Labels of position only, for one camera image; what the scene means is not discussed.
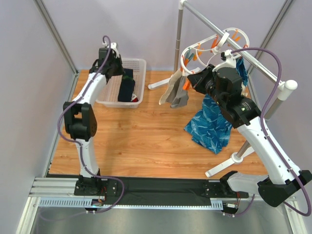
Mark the orange clothes peg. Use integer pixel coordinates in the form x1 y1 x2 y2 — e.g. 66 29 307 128
183 80 192 91

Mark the cream beige sock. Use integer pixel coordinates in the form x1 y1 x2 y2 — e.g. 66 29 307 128
158 70 182 105

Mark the dark navy sock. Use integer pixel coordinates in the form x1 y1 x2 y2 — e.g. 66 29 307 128
117 68 135 102

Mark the white round clip hanger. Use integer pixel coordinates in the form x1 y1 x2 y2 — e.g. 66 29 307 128
180 27 250 75

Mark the grey sock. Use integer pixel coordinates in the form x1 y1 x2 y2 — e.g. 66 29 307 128
170 77 189 108

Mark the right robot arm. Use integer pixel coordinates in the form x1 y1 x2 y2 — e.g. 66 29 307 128
187 65 312 207

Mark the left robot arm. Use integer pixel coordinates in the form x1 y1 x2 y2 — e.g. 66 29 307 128
63 46 124 197

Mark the white plastic basket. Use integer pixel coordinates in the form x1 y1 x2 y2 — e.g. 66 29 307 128
96 58 146 109

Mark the blue patterned cloth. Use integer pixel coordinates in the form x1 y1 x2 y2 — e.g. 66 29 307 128
184 58 251 155

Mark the red white sock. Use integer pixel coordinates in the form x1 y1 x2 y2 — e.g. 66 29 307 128
131 96 138 102

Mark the metal drying rack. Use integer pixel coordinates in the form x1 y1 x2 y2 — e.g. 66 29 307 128
148 0 299 178

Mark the black base mat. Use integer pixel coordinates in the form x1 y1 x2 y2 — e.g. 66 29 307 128
46 173 273 206

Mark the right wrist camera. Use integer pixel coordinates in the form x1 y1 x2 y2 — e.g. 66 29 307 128
213 49 236 72

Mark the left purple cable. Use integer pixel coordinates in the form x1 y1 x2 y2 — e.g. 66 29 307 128
38 36 126 221

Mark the aluminium rail frame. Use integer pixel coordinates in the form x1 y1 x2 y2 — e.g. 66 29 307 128
17 176 307 234

